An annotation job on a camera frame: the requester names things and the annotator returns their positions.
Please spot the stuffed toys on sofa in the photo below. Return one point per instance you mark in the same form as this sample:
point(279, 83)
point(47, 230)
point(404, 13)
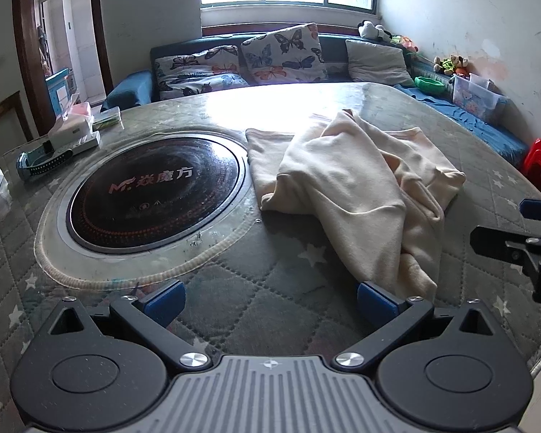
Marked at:
point(453, 64)

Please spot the green tissue pack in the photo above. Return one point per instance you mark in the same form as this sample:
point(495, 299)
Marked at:
point(106, 118)

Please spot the green bowl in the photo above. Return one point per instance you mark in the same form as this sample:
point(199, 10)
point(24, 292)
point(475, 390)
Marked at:
point(429, 85)

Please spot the colourful plush toys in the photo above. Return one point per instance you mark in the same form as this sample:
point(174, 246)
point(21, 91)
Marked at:
point(405, 43)

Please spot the grey pillow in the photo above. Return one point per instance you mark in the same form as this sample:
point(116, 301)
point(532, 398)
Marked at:
point(378, 63)

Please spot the cream garment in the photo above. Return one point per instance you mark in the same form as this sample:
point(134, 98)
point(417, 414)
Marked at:
point(356, 180)

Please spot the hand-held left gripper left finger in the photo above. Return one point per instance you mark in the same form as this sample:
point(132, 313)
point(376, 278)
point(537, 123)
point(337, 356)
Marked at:
point(164, 301)

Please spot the pink tissue pack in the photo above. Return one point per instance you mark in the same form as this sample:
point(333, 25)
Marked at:
point(77, 110)

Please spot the brown wooden door frame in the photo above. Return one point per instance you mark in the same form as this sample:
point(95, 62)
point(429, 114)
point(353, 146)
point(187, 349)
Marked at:
point(27, 54)

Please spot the large butterfly print pillow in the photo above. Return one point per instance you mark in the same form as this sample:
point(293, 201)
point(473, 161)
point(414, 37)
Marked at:
point(284, 54)

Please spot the white tissue box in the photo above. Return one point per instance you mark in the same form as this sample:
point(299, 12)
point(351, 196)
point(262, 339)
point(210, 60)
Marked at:
point(72, 133)

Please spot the blue sofa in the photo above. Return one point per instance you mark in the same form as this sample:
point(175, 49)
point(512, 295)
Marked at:
point(130, 90)

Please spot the clear plastic storage box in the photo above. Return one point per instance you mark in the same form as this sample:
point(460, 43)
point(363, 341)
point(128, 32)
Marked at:
point(475, 99)

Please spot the round black induction cooktop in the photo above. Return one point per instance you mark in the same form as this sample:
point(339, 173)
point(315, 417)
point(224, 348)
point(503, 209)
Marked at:
point(155, 194)

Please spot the flat butterfly print pillow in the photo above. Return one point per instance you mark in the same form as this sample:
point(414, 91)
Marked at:
point(198, 72)

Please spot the panda plush toy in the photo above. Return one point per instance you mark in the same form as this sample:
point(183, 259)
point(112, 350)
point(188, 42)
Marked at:
point(372, 30)

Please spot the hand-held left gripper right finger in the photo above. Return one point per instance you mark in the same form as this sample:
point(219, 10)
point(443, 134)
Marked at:
point(378, 301)

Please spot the blue framed board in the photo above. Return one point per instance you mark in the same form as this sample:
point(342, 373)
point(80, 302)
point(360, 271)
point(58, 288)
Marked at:
point(58, 92)

